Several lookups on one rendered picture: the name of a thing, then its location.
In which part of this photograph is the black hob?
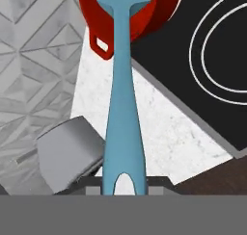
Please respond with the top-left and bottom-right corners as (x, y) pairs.
(129, 0), (247, 160)

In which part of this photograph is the blue spatula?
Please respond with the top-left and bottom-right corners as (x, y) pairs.
(92, 0), (152, 196)

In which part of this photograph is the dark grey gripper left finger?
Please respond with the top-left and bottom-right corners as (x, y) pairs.
(57, 175), (104, 196)

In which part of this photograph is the red pot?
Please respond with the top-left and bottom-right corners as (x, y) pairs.
(76, 0), (186, 61)

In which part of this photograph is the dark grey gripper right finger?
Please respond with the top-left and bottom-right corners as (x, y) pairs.
(146, 175), (177, 196)

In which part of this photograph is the grey metal box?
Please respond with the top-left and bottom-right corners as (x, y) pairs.
(36, 116), (106, 196)

